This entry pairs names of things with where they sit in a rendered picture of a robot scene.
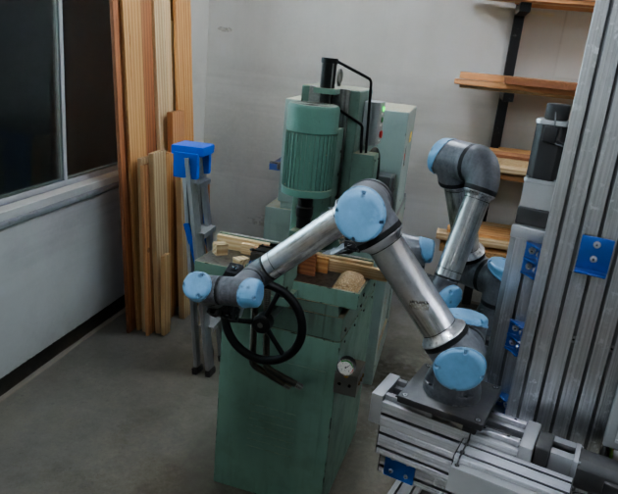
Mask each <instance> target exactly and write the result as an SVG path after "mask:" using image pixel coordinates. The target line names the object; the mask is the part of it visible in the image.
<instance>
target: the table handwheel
mask: <svg viewBox="0 0 618 494"><path fill-rule="evenodd" d="M264 288H265V289H269V290H272V291H274V292H276V293H275V295H274V297H273V299H272V301H271V303H270V305H269V307H268V309H267V310H266V312H261V313H259V314H258V315H257V316H256V317H255V318H254V319H238V321H232V320H228V319H224V318H221V323H222V328H223V331H224V334H225V336H226V338H227V339H228V341H229V342H230V344H231V346H232V347H233V348H234V350H235V351H236V352H238V353H239V354H240V355H241V356H243V357H244V358H246V359H248V360H250V361H252V362H254V363H257V364H262V365H277V364H281V363H284V362H286V361H288V360H289V359H291V358H292V357H294V356H295V355H296V354H297V353H298V351H299V350H300V349H301V347H302V345H303V343H304V340H305V337H306V331H307V323H306V318H305V314H304V312H303V309H302V307H301V305H300V303H299V302H298V300H297V299H296V298H295V297H294V295H293V294H292V293H291V292H290V291H288V290H287V289H286V288H285V287H283V286H281V285H280V284H278V283H276V282H271V283H270V284H268V285H267V286H265V287H264ZM280 296H282V297H283V298H285V300H286V301H287V303H288V304H289V305H290V307H291V308H292V309H293V311H294V313H295V316H296V319H297V336H296V339H295V341H294V343H293V344H292V346H291V347H290V348H289V349H288V350H287V351H284V350H283V348H282V347H281V345H280V344H279V342H278V341H277V339H276V337H275V335H274V334H273V332H272V331H271V330H270V328H271V327H272V326H273V324H274V318H275V317H276V316H277V315H278V314H279V313H280V312H281V311H282V310H283V309H284V308H285V307H281V306H277V305H276V303H277V301H278V299H279V298H280ZM231 322H237V323H248V324H252V327H253V329H254V330H255V331H256V332H258V333H267V334H268V336H269V338H270V339H271V341H272V342H273V344H274V345H275V347H276V349H277V350H278V352H279V355H277V356H263V355H259V354H256V353H254V352H252V351H250V350H248V349H247V348H245V347H244V346H243V345H242V344H241V343H240V342H239V341H238V339H237V338H236V337H235V335H234V333H233V331H232V327H231Z"/></svg>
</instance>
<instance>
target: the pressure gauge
mask: <svg viewBox="0 0 618 494"><path fill-rule="evenodd" d="M345 367H347V368H345ZM336 369H337V371H338V372H339V373H340V374H342V375H344V377H345V378H348V377H349V376H350V375H352V374H354V371H355V369H356V362H355V360H354V359H353V358H352V357H350V356H343V357H341V358H340V359H339V361H338V362H337V364H336Z"/></svg>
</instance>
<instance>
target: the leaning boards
mask: <svg viewBox="0 0 618 494"><path fill-rule="evenodd" d="M109 2H110V22H111V40H112V59H113V78H114V96H115V115H116V134H117V153H118V172H119V190H120V209H121V228H122V246H123V266H124V285H125V303H126V322H127V333H130V332H132V331H133V330H134V329H135V328H136V330H141V329H142V331H143V332H145V334H146V336H149V335H150V334H151V333H152V332H154V331H155V332H156V333H161V335H163V336H165V335H166V334H167V333H169V332H170V330H171V318H172V317H173V316H174V315H175V314H176V307H177V306H179V318H180V319H183V320H184V319H185V318H186V317H187V316H188V315H189V314H190V302H189V298H187V297H186V296H185V295H184V293H183V290H182V284H183V281H184V279H185V278H186V277H187V276H188V269H187V253H186V236H185V230H184V226H183V224H184V223H185V220H184V203H183V187H182V177H175V176H174V154H173V153H172V144H175V143H178V142H181V141H185V140H187V141H194V140H193V138H194V135H193V92H192V47H191V5H190V0H109Z"/></svg>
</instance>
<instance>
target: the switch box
mask: <svg viewBox="0 0 618 494"><path fill-rule="evenodd" d="M368 101H369V100H368ZM368 101H365V106H364V114H363V122H362V125H363V126H364V133H363V144H364V145H365V140H366V127H367V114H368ZM383 107H385V108H386V102H385V101H378V100H371V112H370V125H369V138H368V145H371V146H376V145H378V144H379V143H381V138H379V134H380V131H381V130H383V123H384V122H382V123H381V118H382V117H383V116H384V115H385V111H384V113H383V114H382V112H383ZM380 124H382V125H381V126H380ZM379 139H380V141H379V142H378V140H379Z"/></svg>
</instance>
